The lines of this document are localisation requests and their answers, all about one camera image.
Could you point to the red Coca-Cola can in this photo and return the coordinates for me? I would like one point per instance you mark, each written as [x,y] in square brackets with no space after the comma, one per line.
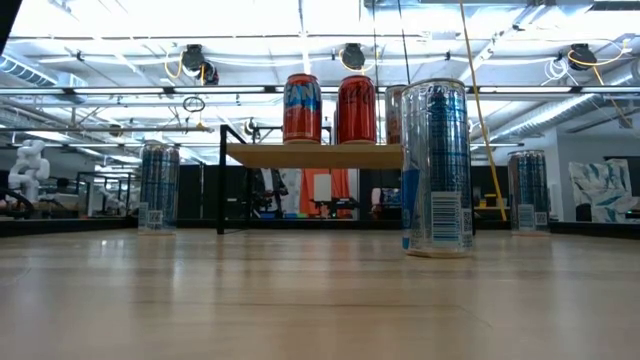
[356,115]

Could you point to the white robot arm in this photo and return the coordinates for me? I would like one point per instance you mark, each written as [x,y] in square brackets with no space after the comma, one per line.
[30,167]

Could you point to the white Celsius can tropical print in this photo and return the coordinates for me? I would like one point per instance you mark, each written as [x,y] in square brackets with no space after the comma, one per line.
[392,120]

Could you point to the black partition panel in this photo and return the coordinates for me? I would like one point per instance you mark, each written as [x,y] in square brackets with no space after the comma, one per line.
[492,177]
[190,192]
[380,180]

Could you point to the black office chair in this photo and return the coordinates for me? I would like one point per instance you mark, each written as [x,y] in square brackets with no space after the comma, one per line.
[583,212]

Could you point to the orange cloth panel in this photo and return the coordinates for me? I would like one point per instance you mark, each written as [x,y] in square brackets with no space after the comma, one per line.
[345,190]

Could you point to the person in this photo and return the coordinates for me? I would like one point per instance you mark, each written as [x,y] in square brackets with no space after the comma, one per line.
[280,192]

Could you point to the black aluminium table frame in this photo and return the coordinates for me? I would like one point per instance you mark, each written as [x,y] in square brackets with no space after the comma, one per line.
[65,226]

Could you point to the white sheet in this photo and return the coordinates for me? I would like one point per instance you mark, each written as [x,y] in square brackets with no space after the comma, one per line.
[323,187]

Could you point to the red soda can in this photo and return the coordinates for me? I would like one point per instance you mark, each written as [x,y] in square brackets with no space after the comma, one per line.
[302,125]

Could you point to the small white robot arm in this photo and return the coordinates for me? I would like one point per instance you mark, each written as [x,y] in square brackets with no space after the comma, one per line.
[111,199]

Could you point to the white teal leaf-print cloth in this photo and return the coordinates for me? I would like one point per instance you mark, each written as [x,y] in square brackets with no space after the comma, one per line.
[600,190]

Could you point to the grey ventilation duct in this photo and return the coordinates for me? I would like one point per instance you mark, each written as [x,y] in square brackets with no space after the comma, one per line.
[25,70]

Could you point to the white speckled panel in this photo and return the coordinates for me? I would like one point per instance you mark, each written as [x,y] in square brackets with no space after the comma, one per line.
[294,190]

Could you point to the silver blue energy drink can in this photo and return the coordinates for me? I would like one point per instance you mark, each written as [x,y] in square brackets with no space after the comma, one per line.
[527,190]
[157,190]
[435,175]

